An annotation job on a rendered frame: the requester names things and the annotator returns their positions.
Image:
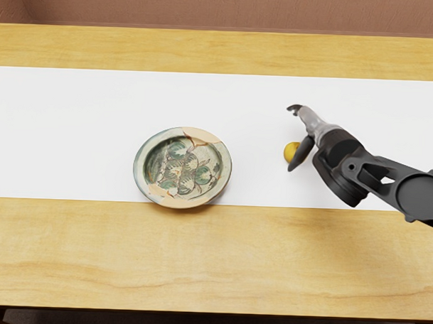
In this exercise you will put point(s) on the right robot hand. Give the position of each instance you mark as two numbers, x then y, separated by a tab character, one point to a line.
314	125

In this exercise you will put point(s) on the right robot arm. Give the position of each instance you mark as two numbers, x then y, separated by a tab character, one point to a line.
372	171

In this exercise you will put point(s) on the yellow fruit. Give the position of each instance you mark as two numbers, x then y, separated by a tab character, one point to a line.
290	151

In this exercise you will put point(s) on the green patterned ceramic plate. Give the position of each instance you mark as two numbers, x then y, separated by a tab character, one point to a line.
182	166

